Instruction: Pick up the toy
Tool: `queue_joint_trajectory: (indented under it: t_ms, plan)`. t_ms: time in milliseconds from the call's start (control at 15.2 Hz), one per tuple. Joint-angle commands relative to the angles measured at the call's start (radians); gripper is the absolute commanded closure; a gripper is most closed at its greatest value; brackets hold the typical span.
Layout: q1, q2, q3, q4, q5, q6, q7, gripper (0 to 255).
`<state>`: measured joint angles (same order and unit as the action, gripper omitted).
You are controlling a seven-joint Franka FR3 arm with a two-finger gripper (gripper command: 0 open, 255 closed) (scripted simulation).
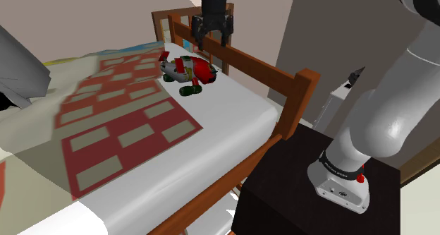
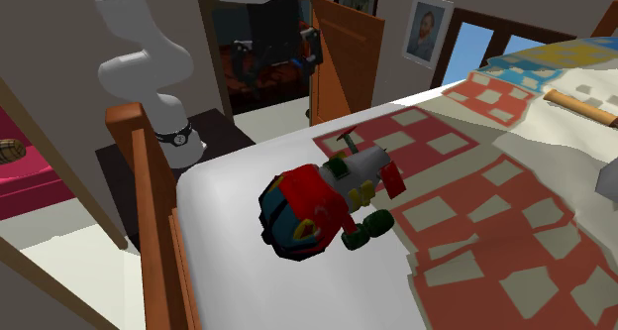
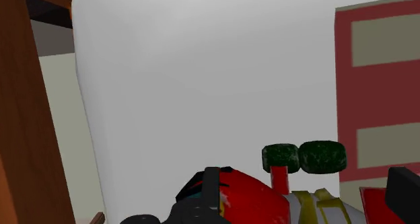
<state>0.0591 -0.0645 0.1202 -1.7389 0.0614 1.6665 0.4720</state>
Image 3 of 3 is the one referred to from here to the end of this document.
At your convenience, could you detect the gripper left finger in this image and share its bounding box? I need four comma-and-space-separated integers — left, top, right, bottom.
119, 166, 231, 224

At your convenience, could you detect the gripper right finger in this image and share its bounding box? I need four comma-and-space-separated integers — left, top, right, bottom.
384, 166, 420, 224

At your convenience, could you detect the red toy racing car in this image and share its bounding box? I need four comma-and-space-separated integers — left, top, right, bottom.
175, 140, 396, 224

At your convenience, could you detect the large white rounded block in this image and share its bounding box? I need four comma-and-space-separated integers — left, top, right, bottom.
71, 0, 420, 224

